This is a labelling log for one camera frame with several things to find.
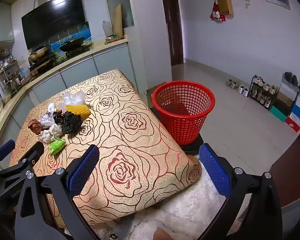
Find dark wooden door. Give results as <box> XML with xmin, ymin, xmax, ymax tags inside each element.
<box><xmin>159</xmin><ymin>0</ymin><xmax>184</xmax><ymax>67</ymax></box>

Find printed white wrapper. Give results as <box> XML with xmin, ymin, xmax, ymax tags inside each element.
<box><xmin>40</xmin><ymin>112</ymin><xmax>55</xmax><ymax>128</ymax></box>

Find white fluffy rug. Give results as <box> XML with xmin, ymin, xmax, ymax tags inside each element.
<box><xmin>97</xmin><ymin>155</ymin><xmax>230</xmax><ymax>240</ymax></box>

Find white plastic bottle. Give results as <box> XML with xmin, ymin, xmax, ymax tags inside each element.
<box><xmin>102</xmin><ymin>20</ymin><xmax>113</xmax><ymax>38</ymax></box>

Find green wrapper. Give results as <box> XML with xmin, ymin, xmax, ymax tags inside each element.
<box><xmin>49</xmin><ymin>139</ymin><xmax>66</xmax><ymax>157</ymax></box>

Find black square stool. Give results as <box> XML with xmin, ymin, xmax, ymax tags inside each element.
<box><xmin>150</xmin><ymin>106</ymin><xmax>204</xmax><ymax>155</ymax></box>

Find dark brown wooden furniture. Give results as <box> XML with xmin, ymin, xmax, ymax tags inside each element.
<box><xmin>269</xmin><ymin>130</ymin><xmax>300</xmax><ymax>213</ymax></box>

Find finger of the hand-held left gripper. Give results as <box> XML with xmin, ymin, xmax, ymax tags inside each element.
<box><xmin>0</xmin><ymin>141</ymin><xmax>45</xmax><ymax>181</ymax></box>
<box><xmin>0</xmin><ymin>139</ymin><xmax>16</xmax><ymax>178</ymax></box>

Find black range hood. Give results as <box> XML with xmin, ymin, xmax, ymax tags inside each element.
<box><xmin>21</xmin><ymin>0</ymin><xmax>87</xmax><ymax>50</ymax></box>

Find black shoe rack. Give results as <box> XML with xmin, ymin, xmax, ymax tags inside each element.
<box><xmin>248</xmin><ymin>75</ymin><xmax>278</xmax><ymax>110</ymax></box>

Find kitchen counter with cabinets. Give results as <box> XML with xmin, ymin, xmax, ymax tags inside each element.
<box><xmin>0</xmin><ymin>39</ymin><xmax>138</xmax><ymax>155</ymax></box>

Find metal spice rack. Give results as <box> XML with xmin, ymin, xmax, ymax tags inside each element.
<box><xmin>0</xmin><ymin>50</ymin><xmax>25</xmax><ymax>93</ymax></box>

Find black gas stove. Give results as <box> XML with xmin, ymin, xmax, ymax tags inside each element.
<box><xmin>29</xmin><ymin>46</ymin><xmax>93</xmax><ymax>70</ymax></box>

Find red hanging ornament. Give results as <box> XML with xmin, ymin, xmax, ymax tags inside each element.
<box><xmin>210</xmin><ymin>1</ymin><xmax>227</xmax><ymax>23</ymax></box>

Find brown paper bag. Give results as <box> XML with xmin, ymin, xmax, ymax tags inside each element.
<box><xmin>216</xmin><ymin>0</ymin><xmax>233</xmax><ymax>15</ymax></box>

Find black plastic bag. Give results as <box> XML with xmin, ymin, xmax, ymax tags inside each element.
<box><xmin>52</xmin><ymin>111</ymin><xmax>82</xmax><ymax>134</ymax></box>

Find wooden cutting board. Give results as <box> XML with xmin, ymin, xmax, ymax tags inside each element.
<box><xmin>112</xmin><ymin>4</ymin><xmax>123</xmax><ymax>39</ymax></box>

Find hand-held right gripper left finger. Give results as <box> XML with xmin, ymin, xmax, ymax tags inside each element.
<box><xmin>14</xmin><ymin>144</ymin><xmax>100</xmax><ymax>240</ymax></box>

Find cardboard box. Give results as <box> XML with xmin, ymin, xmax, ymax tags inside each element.
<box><xmin>146</xmin><ymin>82</ymin><xmax>167</xmax><ymax>105</ymax></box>

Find stack of shoe boxes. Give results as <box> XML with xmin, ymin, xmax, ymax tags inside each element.
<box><xmin>270</xmin><ymin>76</ymin><xmax>300</xmax><ymax>133</ymax></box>

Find black wok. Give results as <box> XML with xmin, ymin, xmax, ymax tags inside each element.
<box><xmin>59</xmin><ymin>36</ymin><xmax>86</xmax><ymax>52</ymax></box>

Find person's leg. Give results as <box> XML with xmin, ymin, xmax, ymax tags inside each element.
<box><xmin>153</xmin><ymin>227</ymin><xmax>174</xmax><ymax>240</ymax></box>

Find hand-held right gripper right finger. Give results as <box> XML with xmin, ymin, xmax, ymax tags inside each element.
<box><xmin>199</xmin><ymin>142</ymin><xmax>283</xmax><ymax>240</ymax></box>

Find red plastic basket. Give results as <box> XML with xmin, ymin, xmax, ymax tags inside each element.
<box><xmin>151</xmin><ymin>81</ymin><xmax>215</xmax><ymax>145</ymax></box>

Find grey upper cabinet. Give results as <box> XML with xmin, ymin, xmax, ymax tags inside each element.
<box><xmin>0</xmin><ymin>2</ymin><xmax>15</xmax><ymax>45</ymax></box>

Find rose print tablecloth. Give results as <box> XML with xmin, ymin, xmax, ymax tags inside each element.
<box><xmin>9</xmin><ymin>69</ymin><xmax>202</xmax><ymax>228</ymax></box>

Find brown paper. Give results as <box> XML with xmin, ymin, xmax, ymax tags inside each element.
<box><xmin>28</xmin><ymin>119</ymin><xmax>44</xmax><ymax>135</ymax></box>

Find golden frying pan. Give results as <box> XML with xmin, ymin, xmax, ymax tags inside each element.
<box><xmin>28</xmin><ymin>44</ymin><xmax>51</xmax><ymax>62</ymax></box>

